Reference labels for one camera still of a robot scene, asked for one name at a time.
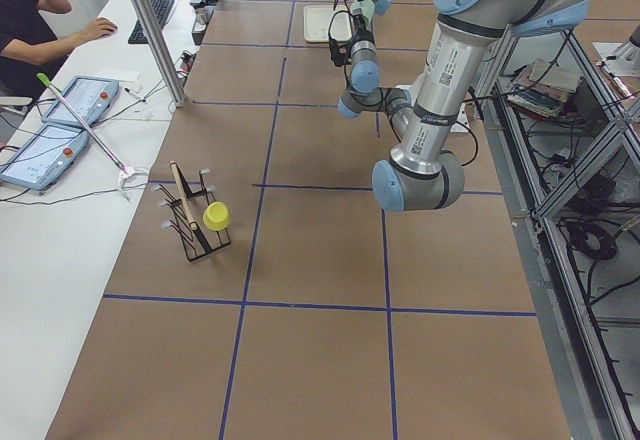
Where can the steel cylinder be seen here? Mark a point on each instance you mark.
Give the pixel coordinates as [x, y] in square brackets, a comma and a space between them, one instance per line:
[200, 21]

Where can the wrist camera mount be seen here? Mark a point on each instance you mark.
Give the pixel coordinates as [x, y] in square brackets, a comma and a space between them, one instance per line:
[340, 52]

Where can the yellow cup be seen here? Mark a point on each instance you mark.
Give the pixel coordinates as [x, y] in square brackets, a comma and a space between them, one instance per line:
[216, 216]

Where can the aluminium frame post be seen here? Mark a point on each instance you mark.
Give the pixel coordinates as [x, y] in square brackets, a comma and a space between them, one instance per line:
[159, 50]

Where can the seated person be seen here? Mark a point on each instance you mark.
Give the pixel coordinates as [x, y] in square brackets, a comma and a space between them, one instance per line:
[29, 46]

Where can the magazine stack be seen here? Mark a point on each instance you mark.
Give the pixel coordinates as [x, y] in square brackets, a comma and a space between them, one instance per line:
[540, 91]

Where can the pale green cup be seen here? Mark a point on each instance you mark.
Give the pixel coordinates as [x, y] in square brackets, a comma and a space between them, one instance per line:
[364, 9]

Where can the black marker pen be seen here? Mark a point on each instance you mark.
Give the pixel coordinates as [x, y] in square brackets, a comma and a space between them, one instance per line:
[135, 95]

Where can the white bear tray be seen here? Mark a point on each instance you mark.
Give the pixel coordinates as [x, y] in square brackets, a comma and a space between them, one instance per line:
[321, 22]

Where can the metal rod with green tip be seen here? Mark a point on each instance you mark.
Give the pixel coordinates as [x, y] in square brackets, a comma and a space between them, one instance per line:
[125, 172]

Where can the lower teach pendant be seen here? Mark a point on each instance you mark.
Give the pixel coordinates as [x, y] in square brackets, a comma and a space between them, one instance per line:
[42, 160]

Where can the black wire cup rack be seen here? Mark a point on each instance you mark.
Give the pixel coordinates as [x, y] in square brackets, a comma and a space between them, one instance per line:
[187, 205]

